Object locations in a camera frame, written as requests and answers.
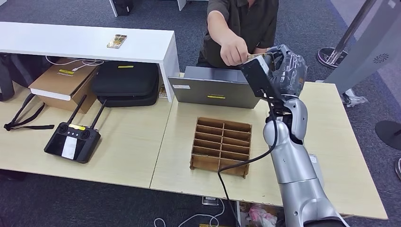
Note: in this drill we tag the black round base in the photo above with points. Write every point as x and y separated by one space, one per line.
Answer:
389 134

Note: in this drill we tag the wooden card organizer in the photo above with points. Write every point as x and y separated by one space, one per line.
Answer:
203 163

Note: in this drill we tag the grey panel with swirl logo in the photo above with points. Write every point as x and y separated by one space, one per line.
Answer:
369 62

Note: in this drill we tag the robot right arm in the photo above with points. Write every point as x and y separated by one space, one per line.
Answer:
291 163

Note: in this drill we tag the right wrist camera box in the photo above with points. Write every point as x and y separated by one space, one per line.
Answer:
253 81

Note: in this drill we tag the black zip case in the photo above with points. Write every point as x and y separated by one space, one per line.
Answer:
125 81

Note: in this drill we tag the white desk shelf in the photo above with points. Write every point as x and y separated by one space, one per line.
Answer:
62 40

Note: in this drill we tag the person's right hand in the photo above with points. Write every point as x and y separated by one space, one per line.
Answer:
233 51

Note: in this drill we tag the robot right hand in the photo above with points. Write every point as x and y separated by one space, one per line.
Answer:
289 72

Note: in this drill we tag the dark shoe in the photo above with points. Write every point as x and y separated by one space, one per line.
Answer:
398 169

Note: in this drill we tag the black backpack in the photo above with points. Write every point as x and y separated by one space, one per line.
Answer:
6 81

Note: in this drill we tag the floor power socket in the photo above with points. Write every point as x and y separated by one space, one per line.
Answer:
210 201

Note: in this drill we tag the small printed box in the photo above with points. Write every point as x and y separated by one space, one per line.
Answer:
162 91

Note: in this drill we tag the scenic printed card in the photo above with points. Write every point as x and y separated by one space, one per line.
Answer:
116 41

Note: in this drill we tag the autumn tree printed card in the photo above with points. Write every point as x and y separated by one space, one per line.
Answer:
255 56

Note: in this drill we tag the black remote controller with antennas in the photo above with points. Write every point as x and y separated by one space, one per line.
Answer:
56 146

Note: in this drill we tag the cardboard box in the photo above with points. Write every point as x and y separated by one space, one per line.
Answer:
62 81

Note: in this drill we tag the person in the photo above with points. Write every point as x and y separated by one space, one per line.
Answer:
250 22

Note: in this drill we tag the pink plastic bag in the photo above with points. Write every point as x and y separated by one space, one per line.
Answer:
260 217

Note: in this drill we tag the clear plastic wrapping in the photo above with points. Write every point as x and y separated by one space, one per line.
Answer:
353 100

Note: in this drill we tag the grey laptop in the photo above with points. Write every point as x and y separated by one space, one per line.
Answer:
213 91

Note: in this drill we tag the person's left forearm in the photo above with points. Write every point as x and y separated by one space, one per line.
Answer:
259 50

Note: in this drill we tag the chrome stanchion post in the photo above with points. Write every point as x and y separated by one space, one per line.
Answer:
331 58

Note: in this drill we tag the grey card reader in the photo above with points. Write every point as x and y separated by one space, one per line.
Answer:
318 172

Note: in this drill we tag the black computer tower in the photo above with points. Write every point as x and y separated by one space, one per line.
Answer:
122 7

